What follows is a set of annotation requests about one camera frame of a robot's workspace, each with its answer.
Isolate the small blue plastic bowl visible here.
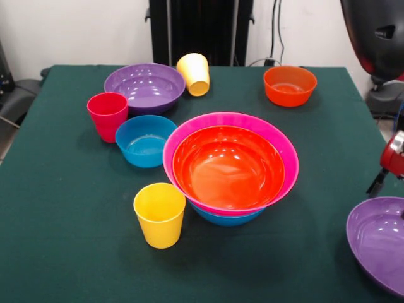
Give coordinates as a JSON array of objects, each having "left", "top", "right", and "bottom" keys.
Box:
[{"left": 115, "top": 114, "right": 178, "bottom": 168}]

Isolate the purple plastic bowl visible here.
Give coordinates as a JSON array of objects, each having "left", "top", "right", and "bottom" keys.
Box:
[
  {"left": 346, "top": 196, "right": 404, "bottom": 299},
  {"left": 104, "top": 62, "right": 186, "bottom": 115}
]

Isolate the black wall cable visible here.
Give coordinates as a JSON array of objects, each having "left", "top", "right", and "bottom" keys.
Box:
[
  {"left": 270, "top": 0, "right": 276, "bottom": 61},
  {"left": 276, "top": 0, "right": 285, "bottom": 63}
]

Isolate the dark green tablecloth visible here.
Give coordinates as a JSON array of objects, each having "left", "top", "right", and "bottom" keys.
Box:
[{"left": 0, "top": 64, "right": 404, "bottom": 303}]

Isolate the pink plastic bowl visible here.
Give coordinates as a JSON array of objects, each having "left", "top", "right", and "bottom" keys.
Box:
[{"left": 162, "top": 111, "right": 300, "bottom": 217}]

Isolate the red plastic cup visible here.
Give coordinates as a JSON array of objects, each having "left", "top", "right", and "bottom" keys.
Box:
[{"left": 86, "top": 92, "right": 129, "bottom": 144}]

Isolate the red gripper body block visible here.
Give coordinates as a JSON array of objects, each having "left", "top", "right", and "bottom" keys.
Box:
[{"left": 379, "top": 136, "right": 404, "bottom": 179}]

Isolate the blue cable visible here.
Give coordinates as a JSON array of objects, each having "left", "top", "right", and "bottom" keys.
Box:
[{"left": 389, "top": 100, "right": 404, "bottom": 140}]

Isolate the yellow plastic cup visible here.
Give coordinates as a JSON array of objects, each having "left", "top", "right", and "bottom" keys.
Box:
[
  {"left": 133, "top": 182, "right": 187, "bottom": 249},
  {"left": 175, "top": 52, "right": 210, "bottom": 85},
  {"left": 185, "top": 74, "right": 211, "bottom": 97}
]

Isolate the small orange plastic bowl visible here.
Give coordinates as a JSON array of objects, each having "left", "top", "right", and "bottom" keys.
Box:
[{"left": 263, "top": 65, "right": 318, "bottom": 108}]

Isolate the large blue plastic bowl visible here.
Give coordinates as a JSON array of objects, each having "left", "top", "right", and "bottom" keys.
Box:
[{"left": 189, "top": 201, "right": 266, "bottom": 227}]

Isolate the black equipment base with knob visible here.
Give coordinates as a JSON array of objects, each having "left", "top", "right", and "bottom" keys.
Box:
[{"left": 365, "top": 74, "right": 404, "bottom": 119}]

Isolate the dark device box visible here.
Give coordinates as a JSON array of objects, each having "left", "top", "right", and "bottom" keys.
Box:
[{"left": 0, "top": 40, "right": 13, "bottom": 93}]

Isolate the large orange plastic bowl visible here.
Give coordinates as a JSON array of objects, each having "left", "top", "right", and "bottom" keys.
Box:
[{"left": 172, "top": 125, "right": 286, "bottom": 210}]

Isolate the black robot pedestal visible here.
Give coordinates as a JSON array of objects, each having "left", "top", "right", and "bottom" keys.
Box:
[{"left": 145, "top": 0, "right": 255, "bottom": 67}]

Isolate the grey cable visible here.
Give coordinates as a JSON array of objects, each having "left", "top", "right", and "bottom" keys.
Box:
[{"left": 247, "top": 57, "right": 283, "bottom": 68}]

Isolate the black padded equipment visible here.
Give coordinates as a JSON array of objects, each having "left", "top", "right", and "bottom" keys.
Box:
[{"left": 0, "top": 78, "right": 44, "bottom": 127}]

